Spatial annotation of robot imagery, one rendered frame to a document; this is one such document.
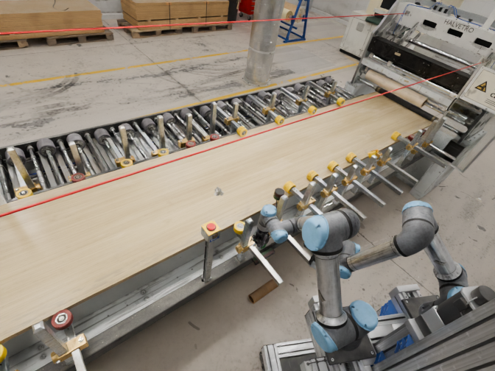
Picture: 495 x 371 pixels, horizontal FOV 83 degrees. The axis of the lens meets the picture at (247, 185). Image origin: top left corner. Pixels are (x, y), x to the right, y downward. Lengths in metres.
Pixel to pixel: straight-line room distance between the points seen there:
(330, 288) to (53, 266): 1.35
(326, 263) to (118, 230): 1.21
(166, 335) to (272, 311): 0.85
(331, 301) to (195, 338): 1.47
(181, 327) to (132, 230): 0.98
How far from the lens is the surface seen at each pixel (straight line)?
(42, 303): 1.69
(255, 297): 2.49
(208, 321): 2.46
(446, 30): 4.07
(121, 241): 1.75
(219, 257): 1.98
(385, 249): 1.37
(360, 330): 1.29
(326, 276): 1.10
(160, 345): 2.42
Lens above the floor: 2.32
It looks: 44 degrees down
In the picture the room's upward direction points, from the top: 12 degrees clockwise
